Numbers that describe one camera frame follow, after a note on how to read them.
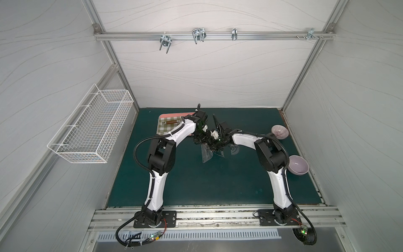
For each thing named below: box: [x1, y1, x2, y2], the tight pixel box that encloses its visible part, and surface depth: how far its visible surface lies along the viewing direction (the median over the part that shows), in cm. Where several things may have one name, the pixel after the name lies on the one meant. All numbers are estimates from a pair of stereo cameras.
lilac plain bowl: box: [287, 154, 310, 176], surface depth 90 cm
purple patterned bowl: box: [270, 124, 290, 141], surface depth 106 cm
